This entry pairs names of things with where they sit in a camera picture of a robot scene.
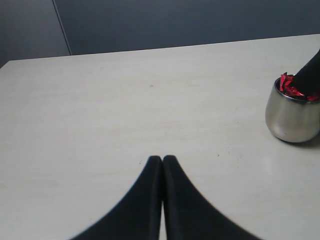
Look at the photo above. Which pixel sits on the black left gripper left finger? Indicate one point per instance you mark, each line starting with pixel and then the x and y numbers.
pixel 137 216

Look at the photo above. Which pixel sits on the red candies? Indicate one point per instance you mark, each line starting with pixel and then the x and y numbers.
pixel 287 85

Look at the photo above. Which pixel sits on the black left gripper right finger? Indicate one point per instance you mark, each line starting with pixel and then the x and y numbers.
pixel 188 215

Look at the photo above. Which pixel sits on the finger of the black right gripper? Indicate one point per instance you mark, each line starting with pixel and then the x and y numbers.
pixel 307 80

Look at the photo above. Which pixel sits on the stainless steel cup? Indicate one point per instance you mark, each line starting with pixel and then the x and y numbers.
pixel 289 118

